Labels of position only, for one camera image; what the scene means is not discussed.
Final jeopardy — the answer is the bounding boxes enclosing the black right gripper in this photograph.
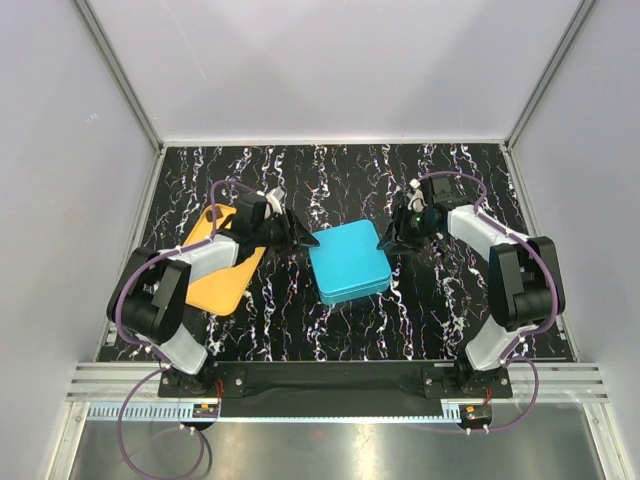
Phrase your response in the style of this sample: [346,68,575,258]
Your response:
[377,203,440,256]

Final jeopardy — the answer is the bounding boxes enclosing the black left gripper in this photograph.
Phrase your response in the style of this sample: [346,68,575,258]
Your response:
[253,208,319,258]

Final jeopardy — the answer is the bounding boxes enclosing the teal tin lid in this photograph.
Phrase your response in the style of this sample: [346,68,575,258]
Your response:
[309,219,392,294]

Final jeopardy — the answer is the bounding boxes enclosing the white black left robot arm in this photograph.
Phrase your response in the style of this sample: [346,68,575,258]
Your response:
[106,188,319,396]

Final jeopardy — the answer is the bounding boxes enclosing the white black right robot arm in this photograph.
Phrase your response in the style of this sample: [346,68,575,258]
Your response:
[378,198,566,397]

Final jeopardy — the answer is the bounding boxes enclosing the teal tin box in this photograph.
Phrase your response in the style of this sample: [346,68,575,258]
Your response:
[319,278,391,305]

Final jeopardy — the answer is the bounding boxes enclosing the orange plastic tray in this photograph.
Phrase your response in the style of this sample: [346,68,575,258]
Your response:
[183,204,266,316]

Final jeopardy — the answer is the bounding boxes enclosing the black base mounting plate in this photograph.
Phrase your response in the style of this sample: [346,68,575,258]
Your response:
[158,360,513,421]

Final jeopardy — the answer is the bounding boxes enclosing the orange connector module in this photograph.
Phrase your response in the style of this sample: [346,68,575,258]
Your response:
[460,404,493,435]

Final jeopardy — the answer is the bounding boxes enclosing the left connector module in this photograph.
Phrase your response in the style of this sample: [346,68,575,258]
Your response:
[192,403,220,419]

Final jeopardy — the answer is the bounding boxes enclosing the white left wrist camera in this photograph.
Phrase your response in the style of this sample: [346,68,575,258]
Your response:
[258,187,286,219]

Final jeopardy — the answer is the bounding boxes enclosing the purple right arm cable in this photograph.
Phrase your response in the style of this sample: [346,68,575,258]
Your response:
[412,172,560,431]

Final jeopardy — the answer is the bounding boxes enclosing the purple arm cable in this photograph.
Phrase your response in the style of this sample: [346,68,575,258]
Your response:
[113,179,269,371]
[412,172,560,431]

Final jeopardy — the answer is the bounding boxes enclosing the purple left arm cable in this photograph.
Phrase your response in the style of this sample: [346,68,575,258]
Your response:
[113,179,269,371]

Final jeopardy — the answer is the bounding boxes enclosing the purple floor cable loop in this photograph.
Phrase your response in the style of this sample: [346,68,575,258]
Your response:
[115,369,207,477]

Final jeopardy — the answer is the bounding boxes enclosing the aluminium frame rail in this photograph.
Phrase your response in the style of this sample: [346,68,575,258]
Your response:
[71,0,163,153]

